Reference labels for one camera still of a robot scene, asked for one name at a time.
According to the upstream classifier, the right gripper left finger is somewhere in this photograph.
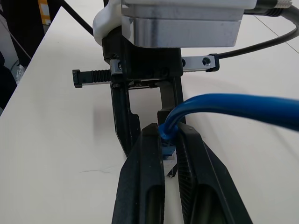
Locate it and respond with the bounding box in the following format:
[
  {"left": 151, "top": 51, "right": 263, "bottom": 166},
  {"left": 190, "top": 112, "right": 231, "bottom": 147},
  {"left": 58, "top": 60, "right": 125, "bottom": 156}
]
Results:
[{"left": 111, "top": 122, "right": 166, "bottom": 224}]

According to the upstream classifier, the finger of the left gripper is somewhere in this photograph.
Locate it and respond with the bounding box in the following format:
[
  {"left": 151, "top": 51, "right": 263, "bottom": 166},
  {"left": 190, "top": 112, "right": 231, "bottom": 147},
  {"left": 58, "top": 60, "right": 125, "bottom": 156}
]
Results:
[
  {"left": 157, "top": 77, "right": 187, "bottom": 126},
  {"left": 109, "top": 86, "right": 142, "bottom": 158}
]

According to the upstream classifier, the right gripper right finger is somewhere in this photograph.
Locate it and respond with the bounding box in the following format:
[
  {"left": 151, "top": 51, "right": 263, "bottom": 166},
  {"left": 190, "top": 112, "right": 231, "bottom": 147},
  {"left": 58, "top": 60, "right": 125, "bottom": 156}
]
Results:
[{"left": 176, "top": 123, "right": 254, "bottom": 224}]

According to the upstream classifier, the blue Ethernet cable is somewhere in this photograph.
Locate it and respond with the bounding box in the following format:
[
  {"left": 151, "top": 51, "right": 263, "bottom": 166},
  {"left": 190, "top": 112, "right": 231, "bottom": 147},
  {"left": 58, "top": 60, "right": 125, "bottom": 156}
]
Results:
[{"left": 158, "top": 93, "right": 299, "bottom": 162}]

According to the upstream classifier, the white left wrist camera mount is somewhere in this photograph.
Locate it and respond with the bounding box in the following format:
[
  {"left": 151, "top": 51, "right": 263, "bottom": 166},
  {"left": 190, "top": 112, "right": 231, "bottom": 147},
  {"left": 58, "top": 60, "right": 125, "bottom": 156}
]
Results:
[{"left": 93, "top": 0, "right": 257, "bottom": 49}]

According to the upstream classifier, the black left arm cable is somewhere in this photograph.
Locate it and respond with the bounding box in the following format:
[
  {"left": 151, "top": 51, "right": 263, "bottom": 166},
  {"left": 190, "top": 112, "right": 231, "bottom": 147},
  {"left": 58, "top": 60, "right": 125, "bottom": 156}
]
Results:
[{"left": 218, "top": 0, "right": 299, "bottom": 60}]

